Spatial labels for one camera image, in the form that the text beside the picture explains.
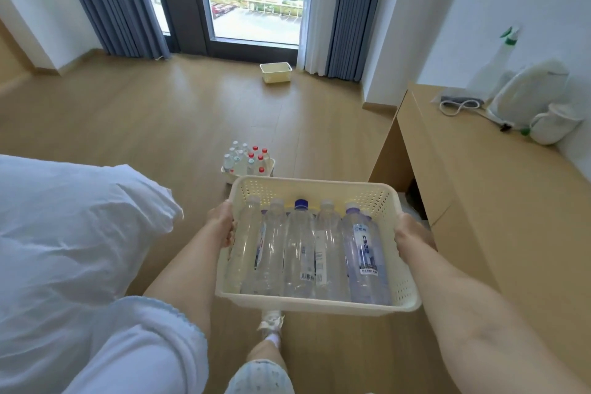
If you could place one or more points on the person's right forearm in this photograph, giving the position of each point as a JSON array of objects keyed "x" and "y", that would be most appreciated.
[{"x": 471, "y": 320}]

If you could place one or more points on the clear bottle dark blue cap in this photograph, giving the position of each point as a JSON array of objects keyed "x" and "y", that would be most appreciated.
[{"x": 299, "y": 250}]

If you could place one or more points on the white frilled garment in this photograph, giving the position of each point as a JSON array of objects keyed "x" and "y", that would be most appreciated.
[{"x": 147, "y": 352}]

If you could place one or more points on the light wooden desk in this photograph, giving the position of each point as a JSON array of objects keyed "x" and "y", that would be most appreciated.
[{"x": 498, "y": 204}]

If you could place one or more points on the person's right hand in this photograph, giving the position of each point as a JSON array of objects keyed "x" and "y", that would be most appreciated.
[{"x": 413, "y": 236}]

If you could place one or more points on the group of small capped bottles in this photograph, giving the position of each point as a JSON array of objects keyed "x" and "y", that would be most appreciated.
[{"x": 249, "y": 158}]

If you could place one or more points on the narrow grey-blue curtain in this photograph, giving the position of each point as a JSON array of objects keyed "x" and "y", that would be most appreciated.
[{"x": 353, "y": 10}]

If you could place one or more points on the clear bottle white label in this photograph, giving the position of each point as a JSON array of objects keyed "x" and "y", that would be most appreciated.
[{"x": 328, "y": 255}]

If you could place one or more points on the clear spray bottle green nozzle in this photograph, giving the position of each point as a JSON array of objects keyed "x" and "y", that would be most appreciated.
[{"x": 491, "y": 70}]

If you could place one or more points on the small empty yellow basket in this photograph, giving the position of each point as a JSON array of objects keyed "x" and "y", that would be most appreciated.
[{"x": 276, "y": 73}]

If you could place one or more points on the person's leg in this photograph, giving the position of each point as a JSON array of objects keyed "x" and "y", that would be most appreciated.
[{"x": 265, "y": 352}]

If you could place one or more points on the cream basket under small bottles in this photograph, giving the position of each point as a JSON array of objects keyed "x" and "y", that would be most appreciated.
[{"x": 231, "y": 175}]

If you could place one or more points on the clear bottle large blue label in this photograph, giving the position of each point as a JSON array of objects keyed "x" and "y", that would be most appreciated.
[{"x": 365, "y": 255}]

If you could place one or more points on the clear bottle red blue label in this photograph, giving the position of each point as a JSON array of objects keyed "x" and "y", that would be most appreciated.
[{"x": 270, "y": 250}]

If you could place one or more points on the large white mesh bag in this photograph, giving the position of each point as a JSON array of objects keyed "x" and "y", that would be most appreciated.
[{"x": 526, "y": 93}]

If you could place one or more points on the person's right thumb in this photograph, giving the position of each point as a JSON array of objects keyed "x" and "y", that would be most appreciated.
[{"x": 402, "y": 226}]

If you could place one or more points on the small white pouch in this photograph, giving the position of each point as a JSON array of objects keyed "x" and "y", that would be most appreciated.
[{"x": 554, "y": 123}]

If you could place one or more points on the white sheer curtain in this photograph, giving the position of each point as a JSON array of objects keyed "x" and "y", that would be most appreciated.
[{"x": 316, "y": 10}]

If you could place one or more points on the person's left thumb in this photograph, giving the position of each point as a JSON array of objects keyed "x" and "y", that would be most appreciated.
[{"x": 228, "y": 210}]

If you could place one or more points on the grey flat device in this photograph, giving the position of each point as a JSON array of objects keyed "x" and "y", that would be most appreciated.
[{"x": 461, "y": 99}]

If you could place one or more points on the white duvet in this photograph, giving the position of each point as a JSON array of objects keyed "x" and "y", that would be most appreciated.
[{"x": 64, "y": 241}]

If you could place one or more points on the large cream plastic basket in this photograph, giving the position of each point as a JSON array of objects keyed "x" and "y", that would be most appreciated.
[{"x": 323, "y": 190}]

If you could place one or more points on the clear bottle plain white cap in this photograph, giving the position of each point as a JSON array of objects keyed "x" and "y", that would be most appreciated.
[{"x": 244, "y": 241}]

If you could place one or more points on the person's left forearm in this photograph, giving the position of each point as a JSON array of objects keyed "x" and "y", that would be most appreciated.
[{"x": 184, "y": 269}]

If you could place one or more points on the white shoe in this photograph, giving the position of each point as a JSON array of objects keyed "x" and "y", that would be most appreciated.
[{"x": 271, "y": 320}]

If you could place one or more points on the person's left hand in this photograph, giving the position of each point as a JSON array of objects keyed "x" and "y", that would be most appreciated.
[{"x": 217, "y": 223}]

